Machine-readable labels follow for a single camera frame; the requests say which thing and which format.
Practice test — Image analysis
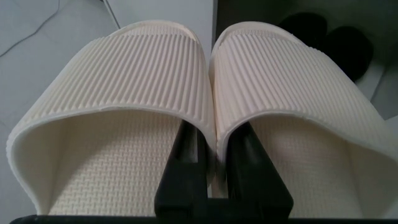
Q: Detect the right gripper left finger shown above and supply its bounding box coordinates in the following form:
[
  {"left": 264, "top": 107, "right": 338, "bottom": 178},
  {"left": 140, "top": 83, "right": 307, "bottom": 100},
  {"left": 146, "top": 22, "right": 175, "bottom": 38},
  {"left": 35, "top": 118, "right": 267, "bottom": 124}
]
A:
[{"left": 154, "top": 119, "right": 208, "bottom": 218}]

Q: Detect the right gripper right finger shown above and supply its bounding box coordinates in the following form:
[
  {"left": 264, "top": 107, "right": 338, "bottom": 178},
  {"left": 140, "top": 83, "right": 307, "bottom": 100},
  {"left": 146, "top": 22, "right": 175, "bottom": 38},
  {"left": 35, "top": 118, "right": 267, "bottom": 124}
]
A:
[{"left": 226, "top": 121, "right": 294, "bottom": 218}]

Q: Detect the cream ribbed slipper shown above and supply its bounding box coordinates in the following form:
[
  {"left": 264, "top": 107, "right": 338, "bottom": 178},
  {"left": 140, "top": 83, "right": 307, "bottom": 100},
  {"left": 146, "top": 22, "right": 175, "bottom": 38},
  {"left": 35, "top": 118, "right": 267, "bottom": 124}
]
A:
[
  {"left": 208, "top": 21, "right": 398, "bottom": 219},
  {"left": 6, "top": 20, "right": 217, "bottom": 216}
]

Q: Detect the black slipper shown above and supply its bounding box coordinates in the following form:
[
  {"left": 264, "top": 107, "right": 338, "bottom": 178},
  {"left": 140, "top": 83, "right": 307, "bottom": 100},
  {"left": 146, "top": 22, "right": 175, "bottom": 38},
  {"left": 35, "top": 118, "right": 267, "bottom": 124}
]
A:
[{"left": 323, "top": 26, "right": 374, "bottom": 83}]

